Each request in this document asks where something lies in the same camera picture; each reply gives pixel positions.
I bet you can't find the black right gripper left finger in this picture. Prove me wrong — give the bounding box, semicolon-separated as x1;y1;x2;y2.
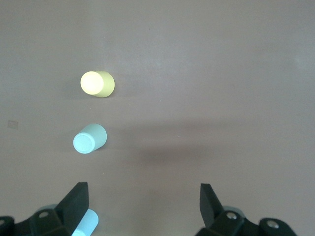
0;181;89;236

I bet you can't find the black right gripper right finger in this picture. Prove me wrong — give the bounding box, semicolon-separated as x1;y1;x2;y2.
196;183;299;236

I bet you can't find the pale green plastic cup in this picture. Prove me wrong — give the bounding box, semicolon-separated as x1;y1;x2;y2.
73;123;108;155

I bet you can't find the yellow plastic cup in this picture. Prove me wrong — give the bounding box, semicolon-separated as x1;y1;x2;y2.
80;70;116;98

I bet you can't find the light blue plastic cup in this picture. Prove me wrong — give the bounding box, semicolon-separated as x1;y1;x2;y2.
71;208;99;236

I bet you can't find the brown table mat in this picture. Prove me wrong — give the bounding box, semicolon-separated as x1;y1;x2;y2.
0;0;315;236

